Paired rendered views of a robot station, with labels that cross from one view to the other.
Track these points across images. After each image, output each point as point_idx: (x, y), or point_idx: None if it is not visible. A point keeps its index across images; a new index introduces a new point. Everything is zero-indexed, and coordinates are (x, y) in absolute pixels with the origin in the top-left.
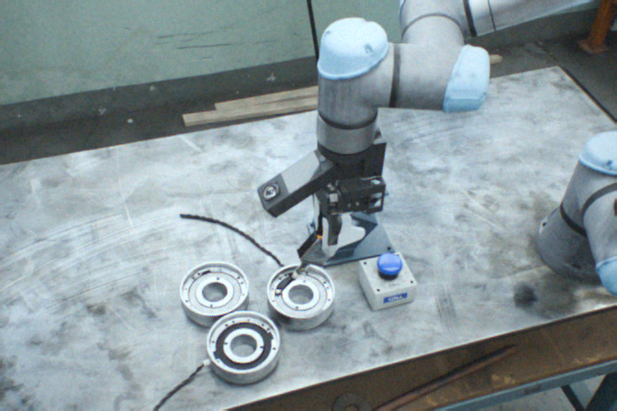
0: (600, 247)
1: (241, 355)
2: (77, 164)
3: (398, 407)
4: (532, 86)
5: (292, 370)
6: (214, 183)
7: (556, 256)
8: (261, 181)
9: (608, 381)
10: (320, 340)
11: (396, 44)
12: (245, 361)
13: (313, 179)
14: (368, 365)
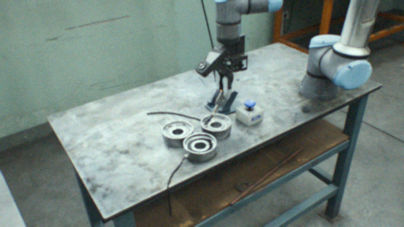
0: (332, 69)
1: None
2: (90, 107)
3: (264, 179)
4: (272, 49)
5: (223, 152)
6: (156, 101)
7: (311, 92)
8: (177, 96)
9: (338, 161)
10: (231, 140)
11: None
12: (204, 150)
13: (219, 55)
14: (255, 143)
